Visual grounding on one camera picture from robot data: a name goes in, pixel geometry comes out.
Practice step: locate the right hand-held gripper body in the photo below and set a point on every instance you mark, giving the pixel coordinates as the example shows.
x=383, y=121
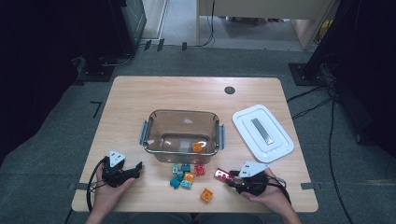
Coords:
x=253, y=185

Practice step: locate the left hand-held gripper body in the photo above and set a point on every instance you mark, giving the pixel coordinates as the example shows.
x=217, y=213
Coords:
x=113, y=174

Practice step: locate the long red printed toy brick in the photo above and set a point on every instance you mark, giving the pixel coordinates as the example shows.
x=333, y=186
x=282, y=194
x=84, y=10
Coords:
x=221, y=174

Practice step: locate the red square toy brick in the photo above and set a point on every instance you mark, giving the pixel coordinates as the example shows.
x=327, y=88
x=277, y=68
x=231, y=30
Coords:
x=199, y=169

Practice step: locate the dark teal toy brick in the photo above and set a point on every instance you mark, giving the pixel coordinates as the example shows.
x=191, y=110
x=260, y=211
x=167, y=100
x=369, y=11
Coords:
x=186, y=168
x=180, y=175
x=175, y=183

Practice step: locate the light teal white-based toy brick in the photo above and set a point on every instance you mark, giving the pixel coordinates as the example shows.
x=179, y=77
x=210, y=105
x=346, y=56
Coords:
x=186, y=184

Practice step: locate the white box lid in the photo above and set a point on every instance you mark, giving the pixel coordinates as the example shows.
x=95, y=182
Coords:
x=249, y=124

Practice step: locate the clear brown storage box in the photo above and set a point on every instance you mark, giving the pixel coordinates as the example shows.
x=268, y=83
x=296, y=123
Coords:
x=174, y=124

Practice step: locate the person's left hand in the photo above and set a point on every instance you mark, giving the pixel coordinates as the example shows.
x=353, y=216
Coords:
x=107, y=196

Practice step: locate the person's right hand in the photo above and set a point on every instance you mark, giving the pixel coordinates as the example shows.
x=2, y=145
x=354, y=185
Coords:
x=275, y=196

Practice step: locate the grey tape piece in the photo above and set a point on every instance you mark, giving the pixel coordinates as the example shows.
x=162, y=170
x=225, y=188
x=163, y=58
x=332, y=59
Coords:
x=77, y=186
x=307, y=186

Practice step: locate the angled black tape mark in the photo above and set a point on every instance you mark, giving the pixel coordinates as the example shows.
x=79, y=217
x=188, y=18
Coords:
x=98, y=109

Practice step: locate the round grey table grommet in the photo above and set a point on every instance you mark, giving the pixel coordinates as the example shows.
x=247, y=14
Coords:
x=229, y=90

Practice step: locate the black stand base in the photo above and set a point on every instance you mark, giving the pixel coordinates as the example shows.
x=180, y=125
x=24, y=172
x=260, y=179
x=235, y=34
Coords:
x=299, y=74
x=96, y=74

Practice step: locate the black tape strip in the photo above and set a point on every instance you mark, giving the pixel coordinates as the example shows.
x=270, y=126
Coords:
x=184, y=46
x=160, y=44
x=147, y=44

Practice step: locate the black curtain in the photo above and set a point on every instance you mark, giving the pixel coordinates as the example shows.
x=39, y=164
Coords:
x=31, y=62
x=373, y=62

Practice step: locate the dark glass-fronted cabinet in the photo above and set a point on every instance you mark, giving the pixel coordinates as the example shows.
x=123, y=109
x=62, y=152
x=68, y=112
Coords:
x=134, y=18

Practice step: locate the light wooden desk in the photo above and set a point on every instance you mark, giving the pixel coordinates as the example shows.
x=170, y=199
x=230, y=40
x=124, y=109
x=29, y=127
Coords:
x=264, y=7

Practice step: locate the yellow object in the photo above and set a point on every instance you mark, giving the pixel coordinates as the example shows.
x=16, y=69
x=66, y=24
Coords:
x=326, y=29

